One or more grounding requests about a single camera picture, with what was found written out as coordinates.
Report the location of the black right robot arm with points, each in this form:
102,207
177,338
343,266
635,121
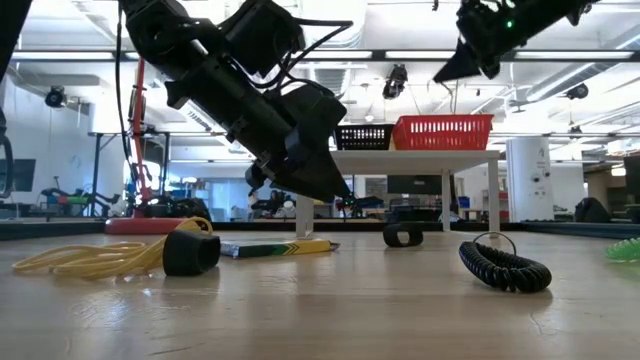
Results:
560,17

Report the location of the black bag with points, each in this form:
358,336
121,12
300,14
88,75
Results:
592,211

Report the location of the white perforated riser shelf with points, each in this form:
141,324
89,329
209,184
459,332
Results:
425,162

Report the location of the black aluminium table frame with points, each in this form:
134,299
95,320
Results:
575,229

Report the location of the red desk lamp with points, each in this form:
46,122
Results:
142,150

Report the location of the red plastic basket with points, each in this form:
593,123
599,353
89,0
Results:
442,132

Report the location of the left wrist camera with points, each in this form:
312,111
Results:
310,120

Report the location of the black ceiling light rail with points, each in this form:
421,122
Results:
400,55

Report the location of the silver ventilation duct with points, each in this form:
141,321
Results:
332,80

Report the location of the yellow rubber band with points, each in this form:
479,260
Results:
150,252
75,265

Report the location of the black ceiling spotlight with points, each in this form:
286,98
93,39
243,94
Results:
577,91
55,96
395,80

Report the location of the white round column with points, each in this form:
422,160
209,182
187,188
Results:
530,180

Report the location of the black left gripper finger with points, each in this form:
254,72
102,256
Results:
310,182

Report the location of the black plastic basket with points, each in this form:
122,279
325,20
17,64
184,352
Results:
365,137

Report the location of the person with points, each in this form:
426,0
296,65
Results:
275,196

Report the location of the black background monitor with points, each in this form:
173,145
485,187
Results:
24,175
415,185

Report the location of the blue bin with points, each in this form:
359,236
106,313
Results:
464,202

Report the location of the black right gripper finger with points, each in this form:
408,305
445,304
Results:
462,65

